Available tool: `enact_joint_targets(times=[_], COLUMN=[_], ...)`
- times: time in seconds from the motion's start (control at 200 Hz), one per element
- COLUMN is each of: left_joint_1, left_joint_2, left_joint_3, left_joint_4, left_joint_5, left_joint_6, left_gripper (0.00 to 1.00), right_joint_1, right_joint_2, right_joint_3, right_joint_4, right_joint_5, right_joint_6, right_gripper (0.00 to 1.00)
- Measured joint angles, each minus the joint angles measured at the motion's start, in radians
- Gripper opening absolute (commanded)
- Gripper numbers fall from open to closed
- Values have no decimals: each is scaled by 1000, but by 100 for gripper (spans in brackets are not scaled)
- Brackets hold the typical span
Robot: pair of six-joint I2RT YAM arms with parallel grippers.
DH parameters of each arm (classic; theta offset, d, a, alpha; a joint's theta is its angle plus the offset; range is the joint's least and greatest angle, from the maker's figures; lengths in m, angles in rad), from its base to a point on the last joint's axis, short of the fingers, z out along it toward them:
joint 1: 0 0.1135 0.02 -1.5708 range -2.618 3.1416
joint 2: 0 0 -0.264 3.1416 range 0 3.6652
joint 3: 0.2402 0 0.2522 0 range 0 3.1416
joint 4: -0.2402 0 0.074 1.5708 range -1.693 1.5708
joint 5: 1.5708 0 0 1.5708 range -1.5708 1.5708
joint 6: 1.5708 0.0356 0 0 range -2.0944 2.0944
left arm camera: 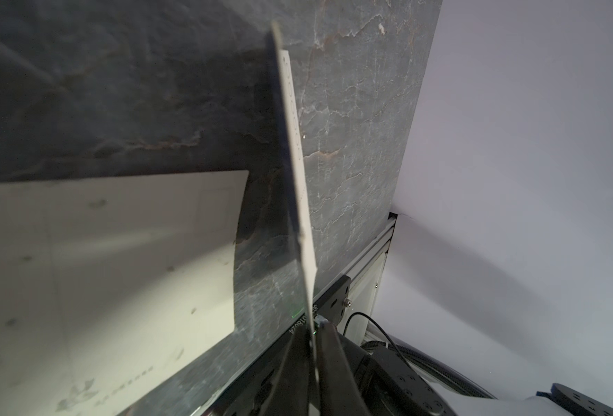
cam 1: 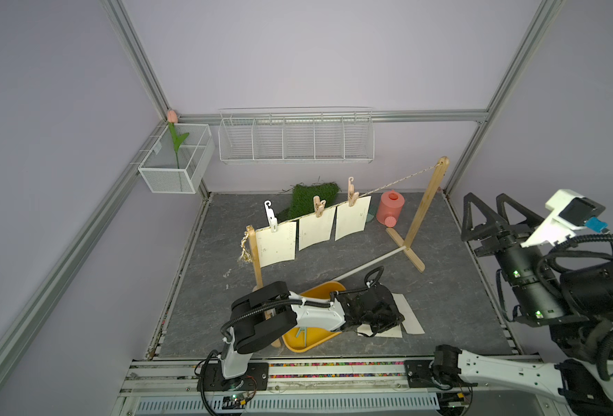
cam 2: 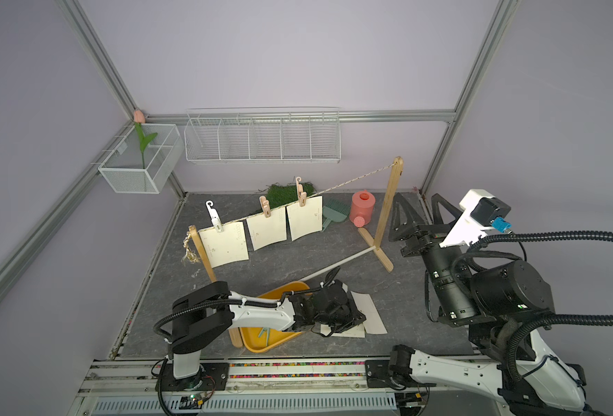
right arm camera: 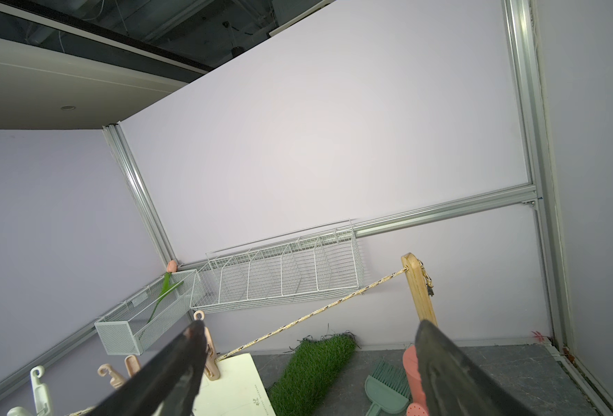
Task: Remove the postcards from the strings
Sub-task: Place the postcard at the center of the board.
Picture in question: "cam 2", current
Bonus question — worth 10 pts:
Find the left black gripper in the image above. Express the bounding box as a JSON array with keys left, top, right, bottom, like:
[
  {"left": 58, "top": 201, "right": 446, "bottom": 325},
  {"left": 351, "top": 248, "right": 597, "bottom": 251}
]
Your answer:
[{"left": 315, "top": 298, "right": 368, "bottom": 333}]

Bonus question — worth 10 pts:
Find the postcard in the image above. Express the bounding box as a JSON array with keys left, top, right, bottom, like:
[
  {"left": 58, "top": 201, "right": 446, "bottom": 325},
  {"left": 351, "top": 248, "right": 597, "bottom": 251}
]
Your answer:
[
  {"left": 287, "top": 196, "right": 323, "bottom": 241},
  {"left": 349, "top": 291, "right": 388, "bottom": 336},
  {"left": 320, "top": 324, "right": 366, "bottom": 338},
  {"left": 199, "top": 221, "right": 249, "bottom": 268},
  {"left": 247, "top": 207, "right": 287, "bottom": 251}
]

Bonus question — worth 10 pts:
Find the beige clothespin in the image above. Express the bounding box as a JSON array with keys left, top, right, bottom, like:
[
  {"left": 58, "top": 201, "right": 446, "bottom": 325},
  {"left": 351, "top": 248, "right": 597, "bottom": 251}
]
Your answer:
[
  {"left": 259, "top": 196, "right": 272, "bottom": 218},
  {"left": 295, "top": 177, "right": 308, "bottom": 207}
]

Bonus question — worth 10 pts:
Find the teal clothespin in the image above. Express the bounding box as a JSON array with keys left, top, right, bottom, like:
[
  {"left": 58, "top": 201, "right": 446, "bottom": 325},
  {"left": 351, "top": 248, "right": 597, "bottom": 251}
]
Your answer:
[{"left": 258, "top": 328, "right": 271, "bottom": 347}]

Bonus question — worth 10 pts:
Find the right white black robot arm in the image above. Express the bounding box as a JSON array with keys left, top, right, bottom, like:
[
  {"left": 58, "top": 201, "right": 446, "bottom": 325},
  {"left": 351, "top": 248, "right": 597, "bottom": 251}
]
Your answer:
[{"left": 387, "top": 189, "right": 613, "bottom": 415}]

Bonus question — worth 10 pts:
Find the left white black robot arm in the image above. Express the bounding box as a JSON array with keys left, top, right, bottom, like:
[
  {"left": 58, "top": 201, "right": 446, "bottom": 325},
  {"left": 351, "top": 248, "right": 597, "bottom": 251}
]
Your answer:
[{"left": 153, "top": 266, "right": 366, "bottom": 381}]

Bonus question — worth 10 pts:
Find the wooden clothesline stand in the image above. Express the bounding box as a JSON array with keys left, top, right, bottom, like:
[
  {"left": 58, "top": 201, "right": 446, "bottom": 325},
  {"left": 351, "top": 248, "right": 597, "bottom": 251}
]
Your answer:
[{"left": 187, "top": 156, "right": 405, "bottom": 348}]

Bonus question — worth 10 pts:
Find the pink watering can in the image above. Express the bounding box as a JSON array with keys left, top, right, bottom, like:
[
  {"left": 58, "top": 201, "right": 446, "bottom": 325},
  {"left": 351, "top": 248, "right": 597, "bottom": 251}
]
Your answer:
[{"left": 349, "top": 190, "right": 376, "bottom": 228}]

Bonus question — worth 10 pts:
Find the teal small brush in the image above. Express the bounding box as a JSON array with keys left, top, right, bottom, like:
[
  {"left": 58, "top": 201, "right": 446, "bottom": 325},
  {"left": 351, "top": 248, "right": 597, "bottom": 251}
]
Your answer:
[{"left": 322, "top": 199, "right": 351, "bottom": 232}]

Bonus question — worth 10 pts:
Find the yellow plastic tray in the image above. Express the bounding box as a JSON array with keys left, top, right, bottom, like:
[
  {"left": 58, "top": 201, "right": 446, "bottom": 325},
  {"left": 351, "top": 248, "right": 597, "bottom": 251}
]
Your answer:
[{"left": 240, "top": 281, "right": 309, "bottom": 354}]

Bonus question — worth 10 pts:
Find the green artificial grass patch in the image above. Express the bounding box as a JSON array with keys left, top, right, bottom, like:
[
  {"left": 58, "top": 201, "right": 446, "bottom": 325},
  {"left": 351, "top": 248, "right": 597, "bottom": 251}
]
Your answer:
[{"left": 261, "top": 182, "right": 299, "bottom": 209}]

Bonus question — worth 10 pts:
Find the white clothespin left end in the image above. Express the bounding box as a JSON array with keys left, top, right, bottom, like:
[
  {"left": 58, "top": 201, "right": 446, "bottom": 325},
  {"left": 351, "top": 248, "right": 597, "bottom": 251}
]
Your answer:
[{"left": 206, "top": 200, "right": 223, "bottom": 232}]

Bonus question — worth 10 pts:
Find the small white mesh basket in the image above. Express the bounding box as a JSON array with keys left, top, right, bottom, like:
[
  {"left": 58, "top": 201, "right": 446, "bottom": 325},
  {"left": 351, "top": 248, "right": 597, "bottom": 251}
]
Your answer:
[{"left": 98, "top": 124, "right": 184, "bottom": 194}]

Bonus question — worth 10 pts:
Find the pink artificial tulip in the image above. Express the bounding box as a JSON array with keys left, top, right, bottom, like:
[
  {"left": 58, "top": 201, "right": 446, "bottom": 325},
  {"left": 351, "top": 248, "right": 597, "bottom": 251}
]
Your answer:
[{"left": 133, "top": 109, "right": 157, "bottom": 169}]

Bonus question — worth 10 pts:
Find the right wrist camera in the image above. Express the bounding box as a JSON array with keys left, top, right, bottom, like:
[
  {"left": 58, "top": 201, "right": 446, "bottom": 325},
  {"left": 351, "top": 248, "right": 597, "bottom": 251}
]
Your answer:
[{"left": 439, "top": 189, "right": 512, "bottom": 248}]

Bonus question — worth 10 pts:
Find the twisted clothesline string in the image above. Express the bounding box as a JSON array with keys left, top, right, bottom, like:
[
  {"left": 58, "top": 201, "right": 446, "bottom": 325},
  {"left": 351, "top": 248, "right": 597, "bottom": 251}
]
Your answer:
[{"left": 181, "top": 163, "right": 396, "bottom": 265}]

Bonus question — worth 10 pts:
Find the long white wire basket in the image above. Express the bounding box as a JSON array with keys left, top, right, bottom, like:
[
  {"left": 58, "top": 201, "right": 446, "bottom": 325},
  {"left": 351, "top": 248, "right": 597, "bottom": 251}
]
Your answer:
[{"left": 184, "top": 107, "right": 342, "bottom": 165}]

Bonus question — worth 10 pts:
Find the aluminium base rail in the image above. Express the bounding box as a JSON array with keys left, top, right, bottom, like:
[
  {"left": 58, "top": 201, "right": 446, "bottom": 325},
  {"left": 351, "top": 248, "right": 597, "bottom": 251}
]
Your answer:
[{"left": 68, "top": 357, "right": 510, "bottom": 415}]

